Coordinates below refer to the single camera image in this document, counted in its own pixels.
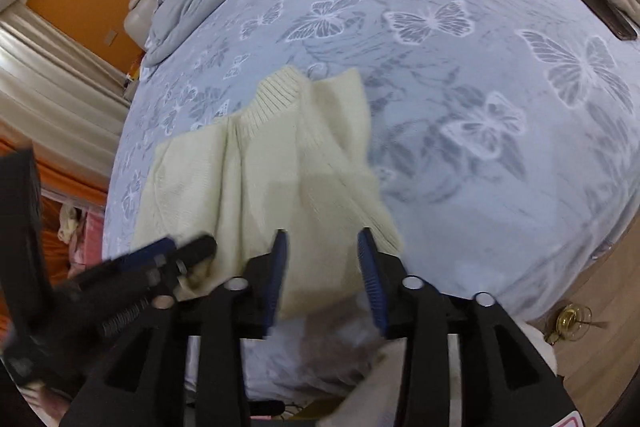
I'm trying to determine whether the cream knit sweater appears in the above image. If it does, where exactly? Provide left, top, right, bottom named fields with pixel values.
left=131, top=66, right=402, bottom=319

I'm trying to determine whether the beige curtain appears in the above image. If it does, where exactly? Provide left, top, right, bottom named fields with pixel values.
left=1, top=2, right=130, bottom=191

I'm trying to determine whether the gold round floor object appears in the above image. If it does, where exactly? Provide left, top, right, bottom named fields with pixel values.
left=546, top=303, right=608, bottom=346

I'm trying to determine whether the blue butterfly bed sheet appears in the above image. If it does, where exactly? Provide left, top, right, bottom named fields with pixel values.
left=102, top=0, right=639, bottom=320

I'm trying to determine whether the pink clutter beside bed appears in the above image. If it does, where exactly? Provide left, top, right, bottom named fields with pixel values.
left=41, top=197, right=104, bottom=284

